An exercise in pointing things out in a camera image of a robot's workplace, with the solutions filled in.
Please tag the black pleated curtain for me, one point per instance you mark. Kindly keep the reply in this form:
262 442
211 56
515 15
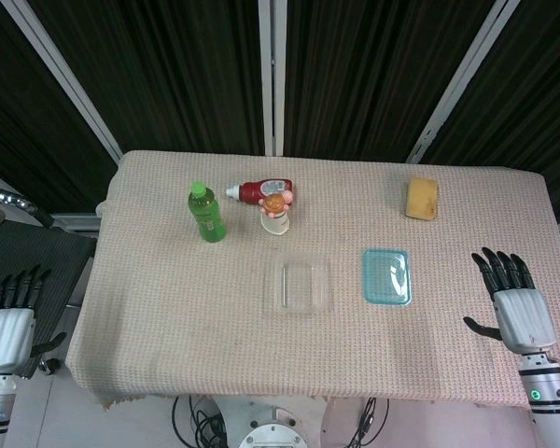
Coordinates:
177 70

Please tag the beige waffle tablecloth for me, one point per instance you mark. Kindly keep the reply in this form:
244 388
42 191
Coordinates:
168 303

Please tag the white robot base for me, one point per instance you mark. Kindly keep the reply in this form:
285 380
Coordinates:
270 429

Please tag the red ketchup bottle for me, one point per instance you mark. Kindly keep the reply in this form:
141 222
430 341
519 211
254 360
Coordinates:
254 190

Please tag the blue translucent lid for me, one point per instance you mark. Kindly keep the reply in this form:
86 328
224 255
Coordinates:
386 277

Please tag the white frame rail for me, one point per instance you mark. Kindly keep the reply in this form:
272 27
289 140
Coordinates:
77 221

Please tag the clear plastic container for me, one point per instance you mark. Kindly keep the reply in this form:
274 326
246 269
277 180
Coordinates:
298 284

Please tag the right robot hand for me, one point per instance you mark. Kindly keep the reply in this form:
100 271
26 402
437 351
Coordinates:
522 317

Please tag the white frame post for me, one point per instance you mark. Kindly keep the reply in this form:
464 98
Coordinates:
65 79
271 79
462 79

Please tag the green drink bottle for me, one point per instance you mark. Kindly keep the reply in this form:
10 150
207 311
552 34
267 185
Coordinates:
207 214

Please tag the pink hamburger toy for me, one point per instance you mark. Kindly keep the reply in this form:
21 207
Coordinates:
274 204

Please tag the small orange-topped cup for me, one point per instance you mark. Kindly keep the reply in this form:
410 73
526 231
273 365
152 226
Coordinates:
275 225

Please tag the yellow sponge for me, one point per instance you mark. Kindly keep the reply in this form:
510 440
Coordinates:
421 198

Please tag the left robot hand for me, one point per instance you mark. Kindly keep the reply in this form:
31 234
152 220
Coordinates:
7 340

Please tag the black chrome chair armrest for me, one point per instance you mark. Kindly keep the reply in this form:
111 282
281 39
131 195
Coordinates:
9 200

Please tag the black mesh chair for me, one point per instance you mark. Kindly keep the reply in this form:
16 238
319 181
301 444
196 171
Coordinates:
37 247

